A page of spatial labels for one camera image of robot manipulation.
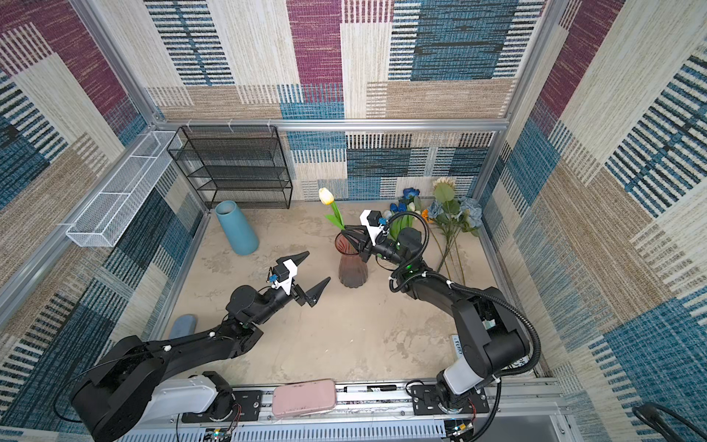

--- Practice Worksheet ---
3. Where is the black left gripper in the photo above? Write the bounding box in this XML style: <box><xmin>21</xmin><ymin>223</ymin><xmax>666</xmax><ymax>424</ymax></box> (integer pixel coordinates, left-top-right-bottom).
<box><xmin>251</xmin><ymin>253</ymin><xmax>327</xmax><ymax>329</ymax></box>

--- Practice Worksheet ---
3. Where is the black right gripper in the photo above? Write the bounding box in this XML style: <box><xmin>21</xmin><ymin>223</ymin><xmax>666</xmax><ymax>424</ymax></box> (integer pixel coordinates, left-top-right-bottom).
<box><xmin>341</xmin><ymin>224</ymin><xmax>405</xmax><ymax>268</ymax></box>

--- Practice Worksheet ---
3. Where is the red glass vase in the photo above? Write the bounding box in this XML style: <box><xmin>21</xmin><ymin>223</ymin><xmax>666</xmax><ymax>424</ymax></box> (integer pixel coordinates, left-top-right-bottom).
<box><xmin>334</xmin><ymin>233</ymin><xmax>368</xmax><ymax>288</ymax></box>

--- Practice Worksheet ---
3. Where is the yellow artificial tulip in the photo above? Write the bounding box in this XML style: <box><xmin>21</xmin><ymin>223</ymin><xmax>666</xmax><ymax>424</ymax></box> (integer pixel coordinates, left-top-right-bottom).
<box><xmin>319</xmin><ymin>187</ymin><xmax>345</xmax><ymax>230</ymax></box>

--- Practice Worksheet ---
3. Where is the dark blue artificial tulip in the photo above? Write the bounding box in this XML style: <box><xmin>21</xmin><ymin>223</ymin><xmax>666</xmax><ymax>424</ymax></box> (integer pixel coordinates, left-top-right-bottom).
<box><xmin>390</xmin><ymin>202</ymin><xmax>408</xmax><ymax>214</ymax></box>

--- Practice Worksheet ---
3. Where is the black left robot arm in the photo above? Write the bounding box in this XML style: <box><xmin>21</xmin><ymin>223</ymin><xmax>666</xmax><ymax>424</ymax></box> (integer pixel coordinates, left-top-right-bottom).
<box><xmin>69</xmin><ymin>252</ymin><xmax>331</xmax><ymax>441</ymax></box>

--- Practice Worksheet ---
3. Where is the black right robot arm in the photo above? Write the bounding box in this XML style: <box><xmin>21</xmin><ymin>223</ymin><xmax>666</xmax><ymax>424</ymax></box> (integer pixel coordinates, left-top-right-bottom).
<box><xmin>341</xmin><ymin>210</ymin><xmax>541</xmax><ymax>414</ymax></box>

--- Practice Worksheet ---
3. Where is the teal ceramic vase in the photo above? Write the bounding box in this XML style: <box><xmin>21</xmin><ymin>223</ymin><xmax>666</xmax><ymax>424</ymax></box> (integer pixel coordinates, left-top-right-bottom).
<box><xmin>215</xmin><ymin>201</ymin><xmax>260</xmax><ymax>256</ymax></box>

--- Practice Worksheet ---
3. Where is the orange artificial flower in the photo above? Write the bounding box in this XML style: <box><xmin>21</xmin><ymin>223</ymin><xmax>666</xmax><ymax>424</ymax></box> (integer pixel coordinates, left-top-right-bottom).
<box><xmin>422</xmin><ymin>208</ymin><xmax>434</xmax><ymax>224</ymax></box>

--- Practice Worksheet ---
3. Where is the dusty blue rose bunch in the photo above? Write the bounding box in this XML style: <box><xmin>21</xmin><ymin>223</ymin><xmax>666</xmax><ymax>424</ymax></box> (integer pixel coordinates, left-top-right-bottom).
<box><xmin>427</xmin><ymin>197</ymin><xmax>483</xmax><ymax>274</ymax></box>

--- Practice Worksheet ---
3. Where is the pink pencil case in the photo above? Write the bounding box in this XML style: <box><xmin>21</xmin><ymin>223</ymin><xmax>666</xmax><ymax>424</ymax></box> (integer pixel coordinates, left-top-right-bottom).
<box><xmin>272</xmin><ymin>379</ymin><xmax>337</xmax><ymax>418</ymax></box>

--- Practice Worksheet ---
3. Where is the grey blue oval object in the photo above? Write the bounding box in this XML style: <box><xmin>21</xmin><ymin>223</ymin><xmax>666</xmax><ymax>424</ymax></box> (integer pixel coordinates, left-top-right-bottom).
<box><xmin>169</xmin><ymin>314</ymin><xmax>198</xmax><ymax>340</ymax></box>

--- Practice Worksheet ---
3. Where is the treehouse paperback book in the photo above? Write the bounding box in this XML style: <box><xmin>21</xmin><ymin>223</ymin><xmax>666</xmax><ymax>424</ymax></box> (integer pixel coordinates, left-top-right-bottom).
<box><xmin>451</xmin><ymin>334</ymin><xmax>530</xmax><ymax>368</ymax></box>

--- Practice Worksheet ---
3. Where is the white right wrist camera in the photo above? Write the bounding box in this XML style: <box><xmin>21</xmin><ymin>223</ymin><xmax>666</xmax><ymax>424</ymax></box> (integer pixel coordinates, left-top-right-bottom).
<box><xmin>360</xmin><ymin>210</ymin><xmax>387</xmax><ymax>245</ymax></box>

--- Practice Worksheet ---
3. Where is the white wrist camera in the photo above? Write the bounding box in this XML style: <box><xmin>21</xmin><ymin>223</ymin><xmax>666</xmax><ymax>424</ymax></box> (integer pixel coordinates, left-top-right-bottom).
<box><xmin>360</xmin><ymin>210</ymin><xmax>387</xmax><ymax>245</ymax></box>
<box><xmin>268</xmin><ymin>261</ymin><xmax>298</xmax><ymax>296</ymax></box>

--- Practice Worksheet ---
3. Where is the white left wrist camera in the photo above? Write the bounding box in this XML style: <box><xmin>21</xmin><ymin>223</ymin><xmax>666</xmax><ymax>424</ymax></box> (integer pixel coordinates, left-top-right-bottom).
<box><xmin>268</xmin><ymin>261</ymin><xmax>298</xmax><ymax>296</ymax></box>

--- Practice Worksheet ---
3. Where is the black wire shelf rack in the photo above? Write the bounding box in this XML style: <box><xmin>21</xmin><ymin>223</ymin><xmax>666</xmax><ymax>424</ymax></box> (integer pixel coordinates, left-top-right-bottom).
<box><xmin>167</xmin><ymin>125</ymin><xmax>293</xmax><ymax>209</ymax></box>

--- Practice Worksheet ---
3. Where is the white wire mesh basket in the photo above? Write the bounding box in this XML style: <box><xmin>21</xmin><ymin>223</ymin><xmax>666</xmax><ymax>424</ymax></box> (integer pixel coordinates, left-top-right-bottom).
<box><xmin>66</xmin><ymin>131</ymin><xmax>176</xmax><ymax>248</ymax></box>

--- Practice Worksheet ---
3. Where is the black cable bottom right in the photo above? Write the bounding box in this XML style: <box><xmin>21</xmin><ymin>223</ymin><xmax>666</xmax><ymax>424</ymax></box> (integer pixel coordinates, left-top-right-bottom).
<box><xmin>632</xmin><ymin>401</ymin><xmax>707</xmax><ymax>442</ymax></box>

